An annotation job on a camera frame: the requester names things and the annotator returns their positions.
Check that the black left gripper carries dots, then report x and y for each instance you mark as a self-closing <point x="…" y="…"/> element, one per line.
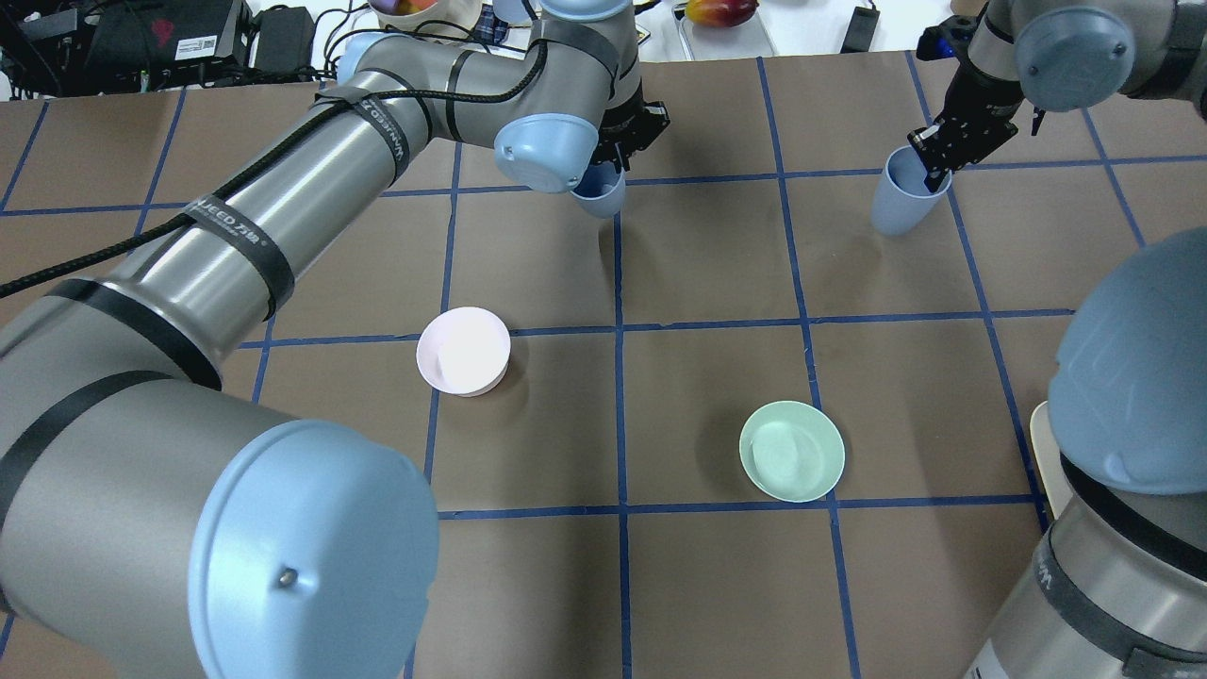
<point x="630" y="125"/>

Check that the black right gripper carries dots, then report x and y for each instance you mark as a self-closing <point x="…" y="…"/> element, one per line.
<point x="973" y="99"/>

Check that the blue cup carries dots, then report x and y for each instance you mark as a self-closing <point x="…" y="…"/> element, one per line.
<point x="602" y="190"/>
<point x="901" y="199"/>

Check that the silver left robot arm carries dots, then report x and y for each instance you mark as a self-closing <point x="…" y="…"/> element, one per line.
<point x="184" y="533"/>

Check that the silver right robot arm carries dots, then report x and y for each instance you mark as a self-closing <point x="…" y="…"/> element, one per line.
<point x="1115" y="588"/>

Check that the red yellow mango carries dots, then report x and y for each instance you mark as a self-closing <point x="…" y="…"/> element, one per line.
<point x="720" y="13"/>

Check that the black power adapter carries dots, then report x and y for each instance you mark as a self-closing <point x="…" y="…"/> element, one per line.
<point x="861" y="30"/>

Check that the pale pink bowl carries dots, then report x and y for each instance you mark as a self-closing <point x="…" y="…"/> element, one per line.
<point x="464" y="352"/>

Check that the mint green bowl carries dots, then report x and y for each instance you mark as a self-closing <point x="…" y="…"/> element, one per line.
<point x="792" y="451"/>

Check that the black electronics box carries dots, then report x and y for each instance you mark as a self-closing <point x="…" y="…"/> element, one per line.
<point x="84" y="48"/>

